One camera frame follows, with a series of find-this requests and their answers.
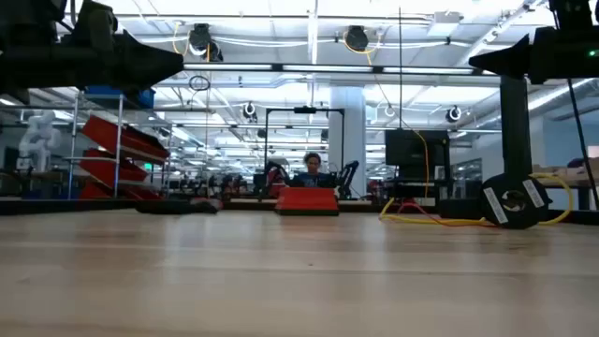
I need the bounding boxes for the yellow cord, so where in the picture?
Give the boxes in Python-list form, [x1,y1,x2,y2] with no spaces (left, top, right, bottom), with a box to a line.
[379,171,575,228]

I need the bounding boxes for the black pouch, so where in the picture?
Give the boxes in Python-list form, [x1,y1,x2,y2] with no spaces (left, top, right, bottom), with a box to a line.
[438,197,488,220]

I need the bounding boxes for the metal rack with red bins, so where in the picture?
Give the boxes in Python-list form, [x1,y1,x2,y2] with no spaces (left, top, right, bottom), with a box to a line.
[65,91,172,201]

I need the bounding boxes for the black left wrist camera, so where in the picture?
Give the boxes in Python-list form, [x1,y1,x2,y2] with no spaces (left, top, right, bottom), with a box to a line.
[69,0,119,48]

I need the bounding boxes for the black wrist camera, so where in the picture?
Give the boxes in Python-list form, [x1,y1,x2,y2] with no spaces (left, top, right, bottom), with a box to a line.
[69,0,119,48]
[548,0,598,30]

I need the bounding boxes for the black ceiling cord reel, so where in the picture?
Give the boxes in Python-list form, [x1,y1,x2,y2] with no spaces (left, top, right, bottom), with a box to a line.
[343,25,371,52]
[188,22,225,63]

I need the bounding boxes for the person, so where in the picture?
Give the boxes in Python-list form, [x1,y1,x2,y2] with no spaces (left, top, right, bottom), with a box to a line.
[292,152,336,188]

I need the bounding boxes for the blue storage bin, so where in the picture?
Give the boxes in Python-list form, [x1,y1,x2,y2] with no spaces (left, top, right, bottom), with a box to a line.
[83,85,156,110]

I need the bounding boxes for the black gantry frame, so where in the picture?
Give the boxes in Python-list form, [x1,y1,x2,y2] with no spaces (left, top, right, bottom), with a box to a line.
[264,106,346,188]

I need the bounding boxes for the white building column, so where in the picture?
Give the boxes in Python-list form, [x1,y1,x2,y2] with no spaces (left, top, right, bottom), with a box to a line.
[329,86,367,198]

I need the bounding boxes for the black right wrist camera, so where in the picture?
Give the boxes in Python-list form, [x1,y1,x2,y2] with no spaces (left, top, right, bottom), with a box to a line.
[548,0,598,30]

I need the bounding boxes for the long ceiling light strip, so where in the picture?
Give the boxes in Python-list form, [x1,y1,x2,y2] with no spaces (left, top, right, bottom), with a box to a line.
[183,63,475,75]

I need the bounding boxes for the black glove with red cuff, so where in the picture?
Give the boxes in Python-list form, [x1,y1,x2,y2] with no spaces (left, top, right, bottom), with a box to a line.
[135,197,224,215]

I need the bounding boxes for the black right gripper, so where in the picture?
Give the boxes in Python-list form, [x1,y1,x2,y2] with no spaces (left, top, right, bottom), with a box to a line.
[468,25,599,86]

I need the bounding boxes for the yellow hanging cable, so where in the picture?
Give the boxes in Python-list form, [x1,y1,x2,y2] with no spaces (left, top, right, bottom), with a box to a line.
[414,129,431,198]

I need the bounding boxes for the black spool for yellow cord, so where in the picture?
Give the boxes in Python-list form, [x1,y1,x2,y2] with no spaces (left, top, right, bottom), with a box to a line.
[478,172,554,231]

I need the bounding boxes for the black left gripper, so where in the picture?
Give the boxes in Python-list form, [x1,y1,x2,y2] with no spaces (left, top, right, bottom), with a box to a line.
[0,30,184,105]

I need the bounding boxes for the black monitor on stand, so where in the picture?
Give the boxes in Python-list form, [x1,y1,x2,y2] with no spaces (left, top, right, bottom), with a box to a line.
[384,129,451,200]

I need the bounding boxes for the wooden workbench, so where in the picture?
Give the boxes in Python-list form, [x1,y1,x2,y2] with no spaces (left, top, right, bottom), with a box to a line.
[531,157,599,211]

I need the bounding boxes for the red box with dark lid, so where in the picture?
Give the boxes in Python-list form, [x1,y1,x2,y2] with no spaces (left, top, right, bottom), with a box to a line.
[274,186,340,217]

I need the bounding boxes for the thin black slanted cable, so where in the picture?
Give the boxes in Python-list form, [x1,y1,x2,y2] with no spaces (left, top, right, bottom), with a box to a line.
[566,77,599,208]

